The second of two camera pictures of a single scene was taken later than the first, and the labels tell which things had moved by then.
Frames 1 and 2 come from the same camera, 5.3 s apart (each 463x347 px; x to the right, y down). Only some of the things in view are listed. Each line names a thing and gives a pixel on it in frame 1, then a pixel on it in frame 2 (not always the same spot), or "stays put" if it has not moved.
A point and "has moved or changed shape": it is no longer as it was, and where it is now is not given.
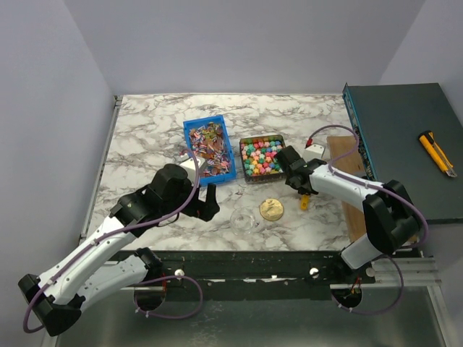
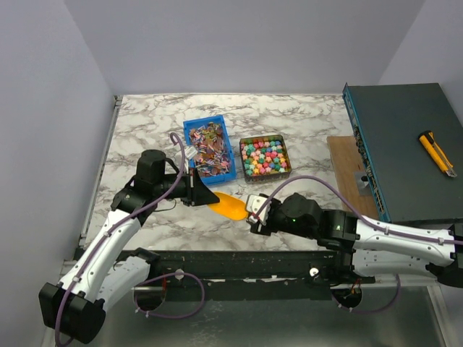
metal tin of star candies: [257, 154] stays put
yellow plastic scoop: [304, 202] has moved or changed shape
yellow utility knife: [427, 139] stays put
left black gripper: [205, 210] → [197, 193]
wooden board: [355, 220] stays put
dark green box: [389, 118] stays put
